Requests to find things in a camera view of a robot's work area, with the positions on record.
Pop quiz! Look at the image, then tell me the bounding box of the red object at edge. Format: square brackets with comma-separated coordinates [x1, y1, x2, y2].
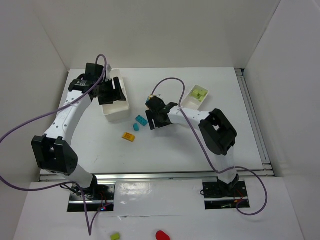
[155, 230, 171, 240]

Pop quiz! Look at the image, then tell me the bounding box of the white divided container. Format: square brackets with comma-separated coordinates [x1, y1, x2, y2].
[181, 84, 209, 110]
[102, 69, 131, 123]

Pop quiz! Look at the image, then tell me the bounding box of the lime green lego brick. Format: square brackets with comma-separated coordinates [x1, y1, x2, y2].
[197, 91, 208, 102]
[191, 90, 201, 99]

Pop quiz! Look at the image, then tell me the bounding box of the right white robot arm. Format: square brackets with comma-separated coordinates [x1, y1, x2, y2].
[146, 96, 239, 192]

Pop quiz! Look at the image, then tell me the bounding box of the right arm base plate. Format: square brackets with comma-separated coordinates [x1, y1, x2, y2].
[200, 181, 250, 210]

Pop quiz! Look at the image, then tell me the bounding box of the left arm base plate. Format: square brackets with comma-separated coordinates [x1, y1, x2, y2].
[63, 183, 116, 213]

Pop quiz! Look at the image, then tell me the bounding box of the pale green lego brick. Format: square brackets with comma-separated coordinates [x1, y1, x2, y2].
[194, 88, 202, 94]

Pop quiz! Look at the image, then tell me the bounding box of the small teal lego brick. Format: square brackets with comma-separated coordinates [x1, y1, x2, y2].
[133, 123, 140, 132]

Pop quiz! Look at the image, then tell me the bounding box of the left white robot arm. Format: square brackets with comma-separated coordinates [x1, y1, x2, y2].
[31, 63, 127, 196]

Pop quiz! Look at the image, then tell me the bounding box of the orange lego brick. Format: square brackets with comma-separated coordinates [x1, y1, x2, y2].
[122, 132, 136, 142]

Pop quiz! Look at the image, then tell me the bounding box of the green lego outside workspace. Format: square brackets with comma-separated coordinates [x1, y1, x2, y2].
[110, 232, 121, 240]

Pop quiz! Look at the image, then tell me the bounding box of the aluminium rail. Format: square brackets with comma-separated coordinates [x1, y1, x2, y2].
[234, 68, 273, 171]
[38, 170, 276, 182]

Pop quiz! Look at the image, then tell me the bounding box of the long teal lego brick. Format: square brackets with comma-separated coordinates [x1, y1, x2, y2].
[135, 115, 148, 127]

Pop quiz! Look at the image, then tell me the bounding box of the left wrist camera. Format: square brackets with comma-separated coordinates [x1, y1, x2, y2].
[106, 64, 112, 72]

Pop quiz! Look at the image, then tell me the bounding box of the multicolour lego tower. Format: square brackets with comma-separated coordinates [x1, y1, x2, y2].
[145, 94, 155, 108]

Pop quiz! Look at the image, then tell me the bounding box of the aluminium rail right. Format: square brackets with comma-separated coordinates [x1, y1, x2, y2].
[234, 68, 273, 171]

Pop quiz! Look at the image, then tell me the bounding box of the aluminium rail front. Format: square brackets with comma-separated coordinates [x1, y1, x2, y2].
[38, 170, 276, 182]

